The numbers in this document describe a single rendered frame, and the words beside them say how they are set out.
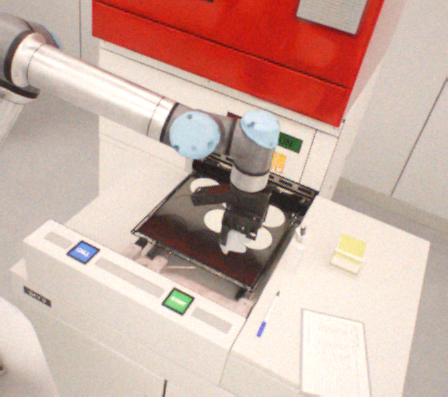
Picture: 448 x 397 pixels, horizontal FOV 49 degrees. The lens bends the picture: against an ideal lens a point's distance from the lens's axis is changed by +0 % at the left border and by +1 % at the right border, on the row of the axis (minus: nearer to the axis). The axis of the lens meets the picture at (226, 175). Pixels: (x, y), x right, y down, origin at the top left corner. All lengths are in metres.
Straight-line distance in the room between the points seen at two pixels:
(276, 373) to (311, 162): 0.65
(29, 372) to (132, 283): 0.28
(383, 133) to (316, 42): 1.81
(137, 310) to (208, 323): 0.16
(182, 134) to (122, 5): 0.79
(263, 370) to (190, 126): 0.54
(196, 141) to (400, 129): 2.31
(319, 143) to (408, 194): 1.82
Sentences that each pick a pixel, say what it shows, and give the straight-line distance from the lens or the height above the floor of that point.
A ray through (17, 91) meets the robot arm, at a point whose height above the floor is 1.35.
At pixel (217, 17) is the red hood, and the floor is 1.41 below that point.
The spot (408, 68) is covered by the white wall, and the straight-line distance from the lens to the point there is 2.86.
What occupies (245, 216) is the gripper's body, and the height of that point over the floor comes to 1.19.
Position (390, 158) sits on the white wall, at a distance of 3.09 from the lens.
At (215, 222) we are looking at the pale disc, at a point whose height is 0.90.
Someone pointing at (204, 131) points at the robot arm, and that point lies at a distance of 0.77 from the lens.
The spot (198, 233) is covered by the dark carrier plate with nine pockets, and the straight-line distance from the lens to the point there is 1.37.
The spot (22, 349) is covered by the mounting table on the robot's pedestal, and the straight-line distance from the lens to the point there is 1.24.
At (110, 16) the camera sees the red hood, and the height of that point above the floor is 1.31.
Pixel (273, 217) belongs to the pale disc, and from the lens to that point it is 1.47.
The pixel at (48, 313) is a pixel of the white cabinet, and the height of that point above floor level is 0.73.
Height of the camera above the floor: 1.84
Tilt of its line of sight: 36 degrees down
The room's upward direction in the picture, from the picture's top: 12 degrees clockwise
